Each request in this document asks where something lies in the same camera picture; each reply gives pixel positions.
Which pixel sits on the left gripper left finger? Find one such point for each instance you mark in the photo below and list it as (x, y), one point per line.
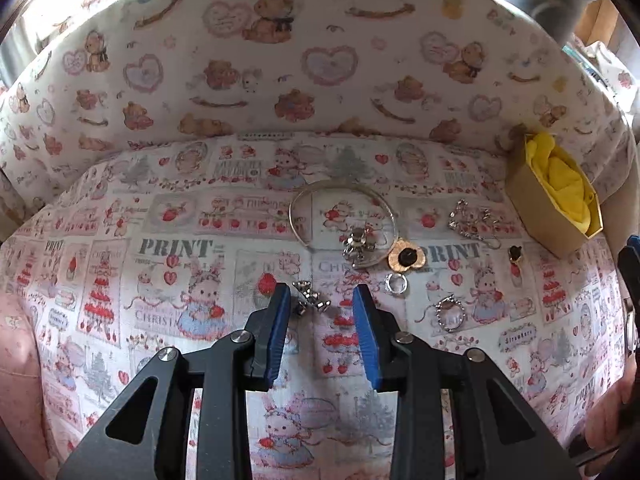
(144, 433)

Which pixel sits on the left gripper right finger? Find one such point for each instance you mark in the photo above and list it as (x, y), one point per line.
(497, 434)

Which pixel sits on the gold heart black stone brooch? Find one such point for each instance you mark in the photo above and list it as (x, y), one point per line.
(404, 256)

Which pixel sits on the silver bow earring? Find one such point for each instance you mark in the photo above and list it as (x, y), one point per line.
(309, 299)

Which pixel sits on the small gold black earring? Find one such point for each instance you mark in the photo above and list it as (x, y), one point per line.
(515, 254)

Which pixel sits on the gold octagonal jewelry box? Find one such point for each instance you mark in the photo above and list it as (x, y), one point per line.
(541, 219)

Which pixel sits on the person's left hand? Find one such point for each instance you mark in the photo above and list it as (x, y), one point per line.
(603, 420)

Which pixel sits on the silver flower charm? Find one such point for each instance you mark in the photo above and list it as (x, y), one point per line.
(358, 247)

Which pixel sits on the strawberry print bed sheet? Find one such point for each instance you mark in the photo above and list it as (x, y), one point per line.
(178, 246)

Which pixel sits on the yellow cloth in box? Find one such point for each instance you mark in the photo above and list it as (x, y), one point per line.
(557, 173)

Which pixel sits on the teddy bear print cloth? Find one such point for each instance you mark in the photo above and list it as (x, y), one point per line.
(129, 74)

